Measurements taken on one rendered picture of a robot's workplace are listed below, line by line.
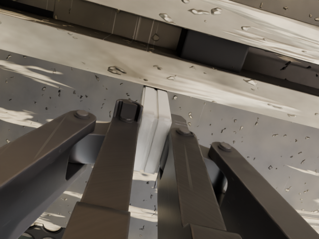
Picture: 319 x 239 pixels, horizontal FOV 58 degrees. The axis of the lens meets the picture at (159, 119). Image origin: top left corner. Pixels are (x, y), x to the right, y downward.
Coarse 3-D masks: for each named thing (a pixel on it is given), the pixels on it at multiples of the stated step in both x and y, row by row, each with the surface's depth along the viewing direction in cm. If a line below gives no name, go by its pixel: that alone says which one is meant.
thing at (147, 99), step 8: (144, 88) 18; (152, 88) 18; (144, 96) 16; (152, 96) 16; (144, 104) 14; (152, 104) 15; (144, 112) 13; (152, 112) 13; (144, 120) 13; (152, 120) 13; (144, 128) 13; (152, 128) 13; (144, 136) 13; (144, 144) 14; (136, 152) 14; (144, 152) 14; (136, 160) 14; (144, 160) 14; (136, 168) 14
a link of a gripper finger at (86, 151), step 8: (96, 128) 12; (104, 128) 12; (88, 136) 12; (96, 136) 12; (104, 136) 12; (80, 144) 12; (88, 144) 12; (96, 144) 12; (72, 152) 12; (80, 152) 12; (88, 152) 12; (96, 152) 12; (72, 160) 12; (80, 160) 12; (88, 160) 12
